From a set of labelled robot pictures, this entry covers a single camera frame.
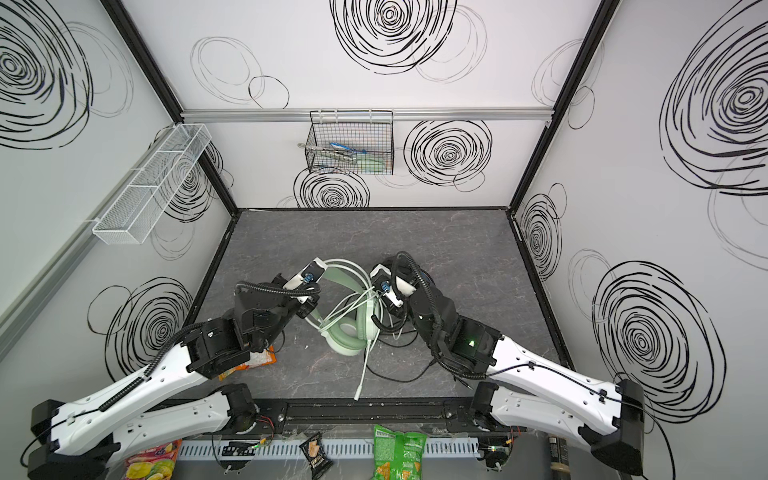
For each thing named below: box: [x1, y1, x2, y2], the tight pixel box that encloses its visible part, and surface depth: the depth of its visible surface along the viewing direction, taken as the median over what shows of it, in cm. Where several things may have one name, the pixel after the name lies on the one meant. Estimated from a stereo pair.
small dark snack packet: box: [299, 431, 334, 480], surface depth 69 cm
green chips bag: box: [371, 424, 428, 480], surface depth 67 cm
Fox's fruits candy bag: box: [124, 439, 183, 480], surface depth 65 cm
